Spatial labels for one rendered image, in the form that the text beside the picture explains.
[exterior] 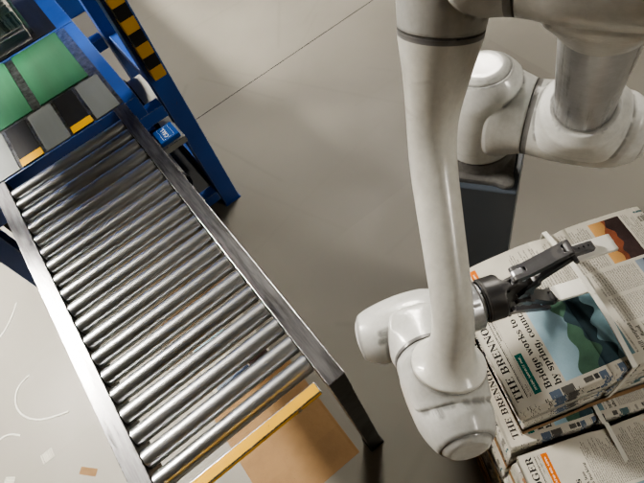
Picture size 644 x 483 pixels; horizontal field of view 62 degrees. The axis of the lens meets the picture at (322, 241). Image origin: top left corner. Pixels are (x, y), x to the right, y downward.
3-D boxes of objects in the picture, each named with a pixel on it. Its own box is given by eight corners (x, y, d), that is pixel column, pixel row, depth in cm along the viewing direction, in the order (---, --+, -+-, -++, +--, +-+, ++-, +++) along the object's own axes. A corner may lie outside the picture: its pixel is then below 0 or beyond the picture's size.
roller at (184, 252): (219, 241, 162) (213, 233, 158) (84, 339, 154) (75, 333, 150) (211, 231, 165) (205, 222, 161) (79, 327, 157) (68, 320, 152)
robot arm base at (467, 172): (431, 121, 136) (430, 105, 131) (524, 129, 129) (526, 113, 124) (415, 178, 128) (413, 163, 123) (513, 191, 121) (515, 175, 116)
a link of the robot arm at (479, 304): (435, 301, 96) (468, 290, 96) (455, 347, 91) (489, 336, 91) (436, 276, 88) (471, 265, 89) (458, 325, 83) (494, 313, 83)
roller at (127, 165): (155, 160, 186) (149, 150, 182) (36, 241, 178) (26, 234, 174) (149, 152, 189) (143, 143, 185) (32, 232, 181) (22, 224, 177)
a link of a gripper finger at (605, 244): (564, 248, 85) (565, 246, 85) (607, 235, 85) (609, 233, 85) (575, 264, 84) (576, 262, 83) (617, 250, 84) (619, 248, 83)
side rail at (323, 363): (354, 386, 138) (346, 371, 128) (337, 400, 137) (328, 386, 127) (141, 124, 209) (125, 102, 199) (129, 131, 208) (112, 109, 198)
